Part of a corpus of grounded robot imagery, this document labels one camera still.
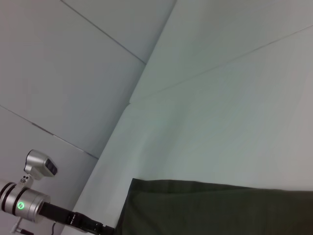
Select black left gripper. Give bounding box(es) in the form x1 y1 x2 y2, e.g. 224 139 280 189
39 202 115 235

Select dark green t-shirt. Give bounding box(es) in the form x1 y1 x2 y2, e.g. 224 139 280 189
114 178 313 235

